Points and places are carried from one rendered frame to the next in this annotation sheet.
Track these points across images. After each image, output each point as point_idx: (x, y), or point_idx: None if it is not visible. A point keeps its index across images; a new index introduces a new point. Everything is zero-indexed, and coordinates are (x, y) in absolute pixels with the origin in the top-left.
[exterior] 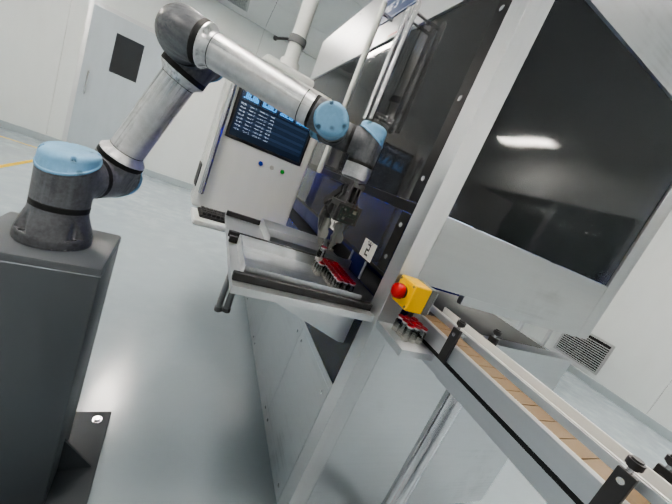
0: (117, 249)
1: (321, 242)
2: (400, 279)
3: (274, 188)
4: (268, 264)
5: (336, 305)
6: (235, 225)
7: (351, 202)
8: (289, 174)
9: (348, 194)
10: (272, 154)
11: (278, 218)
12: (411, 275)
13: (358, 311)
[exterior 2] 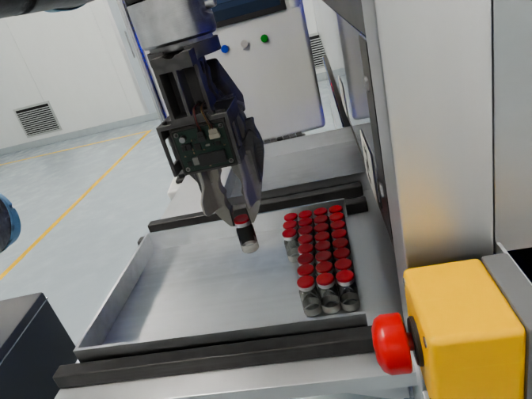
0: (46, 311)
1: (227, 215)
2: (404, 287)
3: (269, 71)
4: (184, 283)
5: (294, 370)
6: (188, 191)
7: (188, 112)
8: (278, 34)
9: (165, 99)
10: (232, 22)
11: (304, 112)
12: (461, 244)
13: (362, 368)
